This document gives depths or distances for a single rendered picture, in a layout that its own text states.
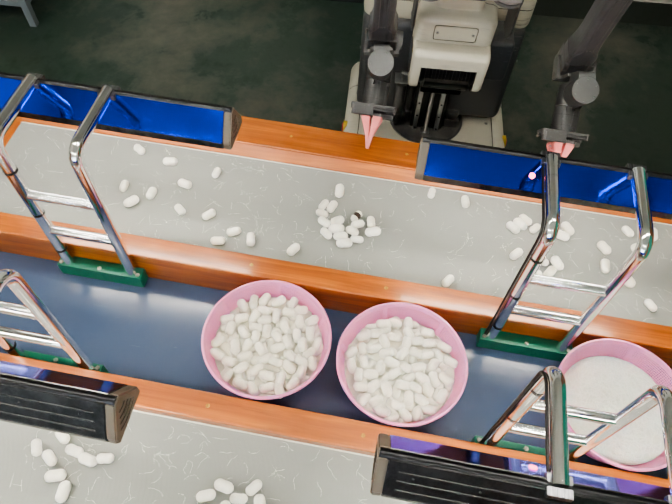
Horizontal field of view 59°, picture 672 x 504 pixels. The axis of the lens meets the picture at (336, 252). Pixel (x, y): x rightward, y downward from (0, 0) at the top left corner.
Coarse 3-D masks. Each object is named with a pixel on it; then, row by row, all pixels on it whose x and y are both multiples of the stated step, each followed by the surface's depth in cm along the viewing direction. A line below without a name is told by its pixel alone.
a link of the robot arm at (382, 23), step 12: (384, 0) 117; (396, 0) 117; (372, 12) 127; (384, 12) 121; (396, 12) 128; (372, 24) 126; (384, 24) 125; (396, 24) 128; (372, 36) 130; (384, 36) 130; (396, 36) 132
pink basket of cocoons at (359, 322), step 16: (384, 304) 126; (400, 304) 126; (352, 320) 123; (416, 320) 128; (432, 320) 126; (352, 336) 125; (448, 336) 124; (464, 352) 120; (464, 368) 119; (464, 384) 116; (352, 400) 114; (448, 400) 118; (432, 416) 115
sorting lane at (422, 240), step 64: (64, 128) 155; (0, 192) 143; (64, 192) 143; (128, 192) 144; (192, 192) 144; (256, 192) 145; (320, 192) 146; (384, 192) 146; (448, 192) 147; (320, 256) 135; (384, 256) 136; (448, 256) 136; (576, 256) 137; (640, 320) 129
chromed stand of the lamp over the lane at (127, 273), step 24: (24, 96) 108; (0, 120) 104; (96, 120) 105; (0, 144) 104; (72, 144) 101; (72, 168) 104; (24, 192) 113; (48, 192) 115; (96, 192) 110; (96, 240) 123; (120, 240) 123; (72, 264) 135; (96, 264) 135; (120, 264) 135
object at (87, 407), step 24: (0, 360) 86; (0, 384) 79; (24, 384) 79; (48, 384) 79; (72, 384) 80; (96, 384) 82; (120, 384) 84; (0, 408) 81; (24, 408) 80; (48, 408) 79; (72, 408) 79; (96, 408) 78; (120, 408) 80; (72, 432) 81; (96, 432) 80; (120, 432) 81
